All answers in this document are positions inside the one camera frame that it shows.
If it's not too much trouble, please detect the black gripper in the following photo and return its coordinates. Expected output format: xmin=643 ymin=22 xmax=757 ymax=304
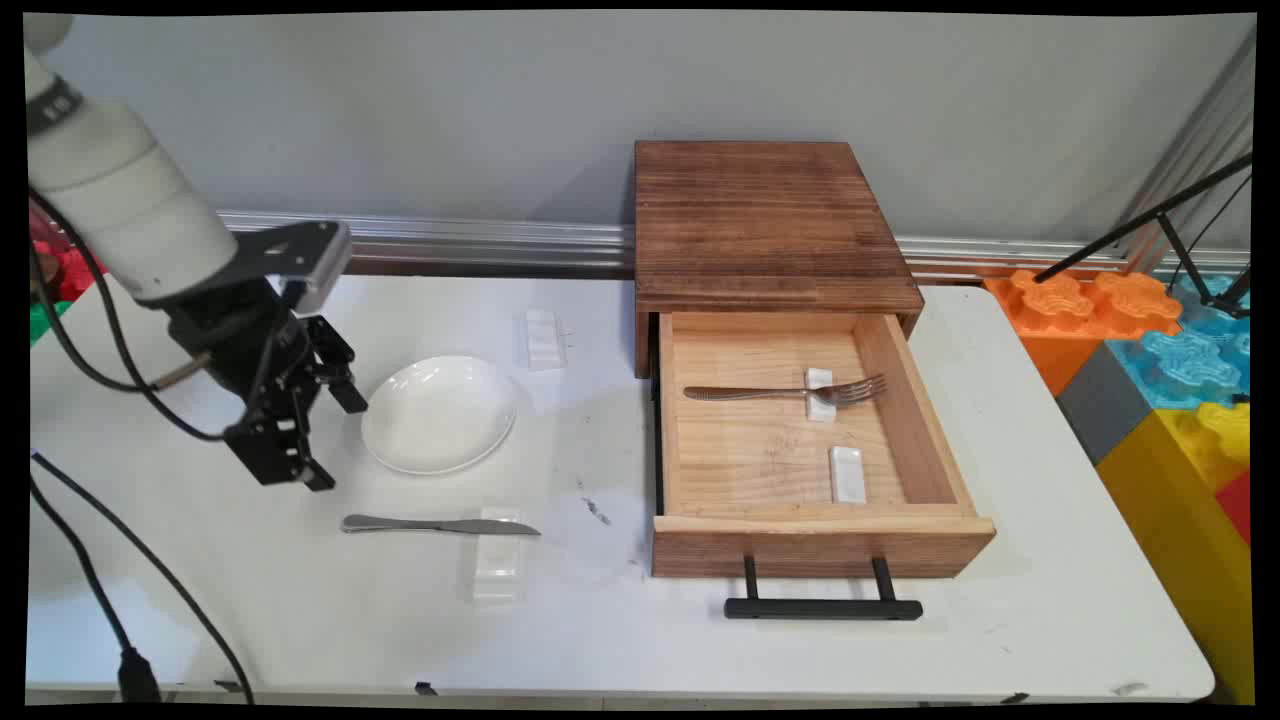
xmin=168 ymin=282 xmax=370 ymax=493

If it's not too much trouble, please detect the silver table knife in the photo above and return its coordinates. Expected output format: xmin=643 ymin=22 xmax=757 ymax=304
xmin=340 ymin=514 xmax=543 ymax=538

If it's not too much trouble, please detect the white round plate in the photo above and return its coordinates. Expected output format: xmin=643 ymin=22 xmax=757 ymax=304
xmin=360 ymin=355 xmax=519 ymax=476

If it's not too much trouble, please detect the clear plastic cutlery rest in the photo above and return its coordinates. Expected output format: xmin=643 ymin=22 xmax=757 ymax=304
xmin=470 ymin=508 xmax=527 ymax=603

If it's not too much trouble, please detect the white ceramic cutlery rest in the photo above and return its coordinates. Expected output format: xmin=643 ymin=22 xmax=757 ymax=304
xmin=829 ymin=446 xmax=868 ymax=505
xmin=525 ymin=309 xmax=569 ymax=372
xmin=804 ymin=367 xmax=839 ymax=423

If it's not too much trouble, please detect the red toy block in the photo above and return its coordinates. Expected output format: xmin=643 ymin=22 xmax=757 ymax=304
xmin=30 ymin=238 xmax=103 ymax=303

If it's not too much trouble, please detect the green toy block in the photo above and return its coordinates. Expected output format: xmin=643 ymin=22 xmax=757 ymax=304
xmin=30 ymin=300 xmax=73 ymax=347

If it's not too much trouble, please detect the silver fork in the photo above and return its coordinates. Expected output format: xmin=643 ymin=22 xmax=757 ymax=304
xmin=683 ymin=374 xmax=888 ymax=408

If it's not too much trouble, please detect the light wooden drawer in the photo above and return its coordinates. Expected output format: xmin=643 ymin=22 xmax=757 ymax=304
xmin=650 ymin=311 xmax=997 ymax=580

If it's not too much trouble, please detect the dark wooden cabinet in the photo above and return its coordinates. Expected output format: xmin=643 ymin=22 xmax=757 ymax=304
xmin=633 ymin=140 xmax=926 ymax=380

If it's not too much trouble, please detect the orange foam block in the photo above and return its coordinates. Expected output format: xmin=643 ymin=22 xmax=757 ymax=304
xmin=984 ymin=269 xmax=1183 ymax=397

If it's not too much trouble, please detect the grey foam block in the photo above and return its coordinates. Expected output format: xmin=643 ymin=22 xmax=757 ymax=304
xmin=1056 ymin=342 xmax=1163 ymax=467

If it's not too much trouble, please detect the black tripod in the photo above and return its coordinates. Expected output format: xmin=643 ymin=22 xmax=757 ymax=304
xmin=1034 ymin=150 xmax=1254 ymax=321

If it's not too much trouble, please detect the blue foam block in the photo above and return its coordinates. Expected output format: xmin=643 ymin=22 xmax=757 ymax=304
xmin=1104 ymin=274 xmax=1252 ymax=412

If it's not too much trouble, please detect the small red foam block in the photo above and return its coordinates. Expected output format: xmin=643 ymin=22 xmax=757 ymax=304
xmin=1214 ymin=470 xmax=1252 ymax=547

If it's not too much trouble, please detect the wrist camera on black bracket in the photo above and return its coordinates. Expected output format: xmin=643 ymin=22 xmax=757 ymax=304
xmin=232 ymin=221 xmax=354 ymax=314

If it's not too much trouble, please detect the black camera cable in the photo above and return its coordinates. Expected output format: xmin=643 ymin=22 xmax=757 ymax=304
xmin=28 ymin=188 xmax=229 ymax=443

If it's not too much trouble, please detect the aluminium rail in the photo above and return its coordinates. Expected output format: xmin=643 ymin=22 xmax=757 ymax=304
xmin=215 ymin=210 xmax=1251 ymax=283

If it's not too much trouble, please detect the thick black cable with plug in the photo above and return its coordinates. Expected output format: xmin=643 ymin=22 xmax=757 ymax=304
xmin=28 ymin=478 xmax=163 ymax=703

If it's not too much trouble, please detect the black drawer handle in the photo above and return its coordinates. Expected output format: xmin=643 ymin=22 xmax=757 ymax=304
xmin=723 ymin=555 xmax=924 ymax=622

